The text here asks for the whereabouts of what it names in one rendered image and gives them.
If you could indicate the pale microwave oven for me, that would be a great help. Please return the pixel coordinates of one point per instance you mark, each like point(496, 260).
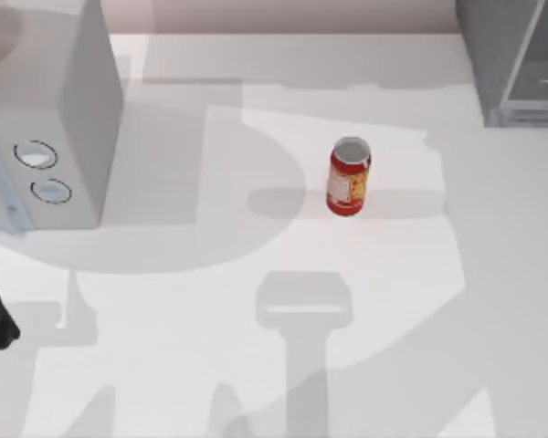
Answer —
point(50, 91)

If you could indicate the red and yellow can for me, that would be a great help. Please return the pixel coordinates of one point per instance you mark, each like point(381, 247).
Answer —
point(348, 180)

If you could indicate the grey cabinet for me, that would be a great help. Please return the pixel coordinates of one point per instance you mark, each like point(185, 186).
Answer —
point(520, 64)

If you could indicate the microwave knob with grey centre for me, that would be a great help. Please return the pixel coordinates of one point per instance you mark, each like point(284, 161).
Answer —
point(51, 190)

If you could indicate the microwave knob with white centre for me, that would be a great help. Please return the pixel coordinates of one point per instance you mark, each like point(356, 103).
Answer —
point(35, 154)

